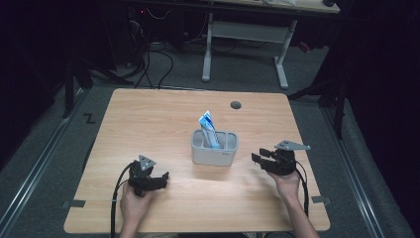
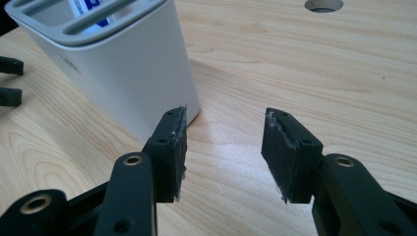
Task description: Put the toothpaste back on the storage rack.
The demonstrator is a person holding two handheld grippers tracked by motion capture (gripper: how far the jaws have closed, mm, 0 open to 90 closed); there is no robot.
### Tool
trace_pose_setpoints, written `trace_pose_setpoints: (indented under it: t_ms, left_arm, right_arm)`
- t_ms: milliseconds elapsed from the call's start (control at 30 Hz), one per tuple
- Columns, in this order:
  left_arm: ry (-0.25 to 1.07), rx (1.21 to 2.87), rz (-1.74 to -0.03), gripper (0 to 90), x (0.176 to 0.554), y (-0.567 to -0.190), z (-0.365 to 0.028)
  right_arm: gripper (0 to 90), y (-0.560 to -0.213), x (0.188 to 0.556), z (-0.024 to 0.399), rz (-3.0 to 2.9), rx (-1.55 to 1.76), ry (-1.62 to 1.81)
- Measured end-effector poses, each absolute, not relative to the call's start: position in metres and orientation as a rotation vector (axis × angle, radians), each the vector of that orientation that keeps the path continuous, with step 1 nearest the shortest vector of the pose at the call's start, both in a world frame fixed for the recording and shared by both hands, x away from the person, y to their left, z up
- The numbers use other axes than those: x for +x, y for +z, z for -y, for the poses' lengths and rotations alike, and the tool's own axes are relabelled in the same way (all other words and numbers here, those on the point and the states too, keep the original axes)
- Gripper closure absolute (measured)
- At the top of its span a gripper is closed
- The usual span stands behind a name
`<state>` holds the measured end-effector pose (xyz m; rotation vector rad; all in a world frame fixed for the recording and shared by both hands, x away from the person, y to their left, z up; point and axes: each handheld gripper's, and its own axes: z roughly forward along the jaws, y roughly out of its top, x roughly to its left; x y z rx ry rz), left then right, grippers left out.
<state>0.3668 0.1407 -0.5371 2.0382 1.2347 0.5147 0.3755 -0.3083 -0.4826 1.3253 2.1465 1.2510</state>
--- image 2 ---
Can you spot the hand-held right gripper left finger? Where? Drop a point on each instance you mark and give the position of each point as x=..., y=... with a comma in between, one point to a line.
x=167, y=157

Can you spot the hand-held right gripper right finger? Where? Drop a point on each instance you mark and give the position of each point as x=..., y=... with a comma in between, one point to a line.
x=288, y=157

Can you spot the white toothbrush holder box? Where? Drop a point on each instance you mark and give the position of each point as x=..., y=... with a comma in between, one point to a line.
x=131, y=72

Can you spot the white and blue toothpaste tube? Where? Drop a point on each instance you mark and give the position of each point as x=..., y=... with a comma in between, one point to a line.
x=88, y=10

